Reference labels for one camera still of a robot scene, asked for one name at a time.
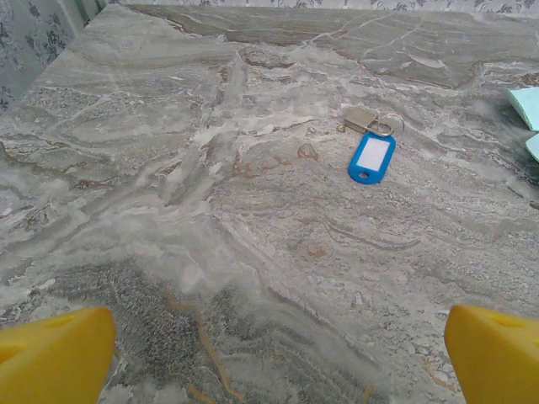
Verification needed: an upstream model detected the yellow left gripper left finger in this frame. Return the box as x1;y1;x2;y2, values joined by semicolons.
0;306;117;404

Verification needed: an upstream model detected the metal key ring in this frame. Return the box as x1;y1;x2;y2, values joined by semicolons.
374;113;405;138

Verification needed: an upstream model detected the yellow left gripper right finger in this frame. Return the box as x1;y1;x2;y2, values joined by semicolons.
444;305;539;404

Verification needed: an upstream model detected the silver metal key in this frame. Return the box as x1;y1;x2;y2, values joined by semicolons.
343;106;382;135

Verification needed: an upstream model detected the blue plastic key tag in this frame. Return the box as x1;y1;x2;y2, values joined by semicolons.
347;132;398;186

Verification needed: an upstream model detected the light teal paper box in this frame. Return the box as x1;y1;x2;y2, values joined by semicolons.
503;86;539;163

